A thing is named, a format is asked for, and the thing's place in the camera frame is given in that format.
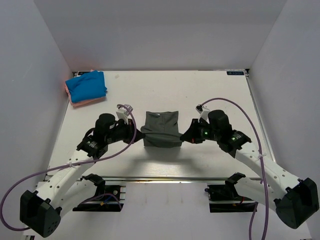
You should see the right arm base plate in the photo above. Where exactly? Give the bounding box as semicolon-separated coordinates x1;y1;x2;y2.
204;184;255;213

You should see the dark grey t-shirt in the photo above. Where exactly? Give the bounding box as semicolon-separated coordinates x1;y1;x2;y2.
140;111;182;149

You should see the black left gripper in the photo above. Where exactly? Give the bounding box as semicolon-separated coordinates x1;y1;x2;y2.
106;117;145;144

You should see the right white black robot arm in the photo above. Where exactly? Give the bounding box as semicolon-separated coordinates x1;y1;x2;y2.
180;110;320;229

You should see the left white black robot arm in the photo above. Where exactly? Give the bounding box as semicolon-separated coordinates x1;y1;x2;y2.
19;113;145;238

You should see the aluminium table frame rail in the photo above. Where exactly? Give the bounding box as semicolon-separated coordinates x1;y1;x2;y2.
244;68;277;163

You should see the blue logo sticker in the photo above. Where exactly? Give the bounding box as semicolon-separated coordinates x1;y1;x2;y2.
226;71;245;76

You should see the folded pink t-shirt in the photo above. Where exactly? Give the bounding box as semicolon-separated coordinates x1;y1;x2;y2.
64;69;106;109

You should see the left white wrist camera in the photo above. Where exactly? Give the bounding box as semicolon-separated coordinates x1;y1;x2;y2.
116;104;133;124

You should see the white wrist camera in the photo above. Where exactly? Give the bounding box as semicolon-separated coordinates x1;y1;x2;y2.
116;104;133;124
195;104;211;122

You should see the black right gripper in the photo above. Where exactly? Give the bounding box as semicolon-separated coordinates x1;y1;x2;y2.
181;118;221;144

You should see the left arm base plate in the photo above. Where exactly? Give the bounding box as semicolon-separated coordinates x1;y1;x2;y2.
72;185;126;213

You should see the folded blue t-shirt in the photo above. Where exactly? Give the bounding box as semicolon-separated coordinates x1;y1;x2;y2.
65;71;108;103

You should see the white front cover board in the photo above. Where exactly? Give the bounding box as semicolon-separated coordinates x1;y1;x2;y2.
22;181;313;240

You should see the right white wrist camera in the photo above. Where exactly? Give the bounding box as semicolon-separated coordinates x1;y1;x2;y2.
195;104;211;122

